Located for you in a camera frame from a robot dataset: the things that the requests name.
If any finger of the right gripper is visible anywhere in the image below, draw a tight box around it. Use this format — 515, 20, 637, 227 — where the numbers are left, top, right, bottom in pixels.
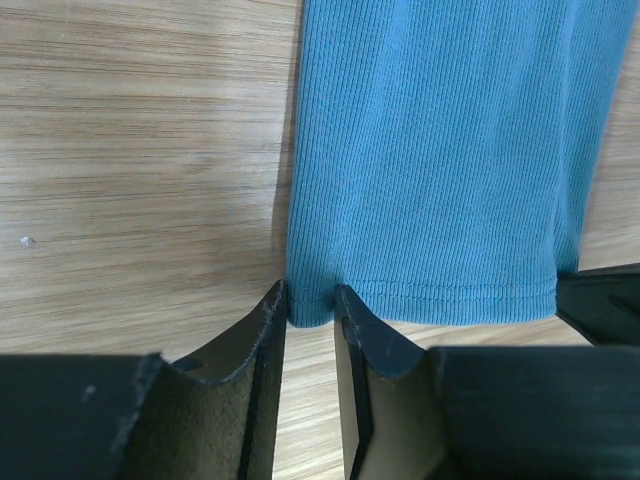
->
556, 263, 639, 346

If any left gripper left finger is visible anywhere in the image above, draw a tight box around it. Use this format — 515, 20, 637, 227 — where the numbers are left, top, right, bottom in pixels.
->
1, 282, 288, 479

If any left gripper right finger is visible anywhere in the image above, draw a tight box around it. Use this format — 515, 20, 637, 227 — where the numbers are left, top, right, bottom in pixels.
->
334, 285, 639, 479

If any blue tank top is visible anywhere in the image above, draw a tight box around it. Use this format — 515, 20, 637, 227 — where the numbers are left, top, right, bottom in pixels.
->
286, 1, 638, 328

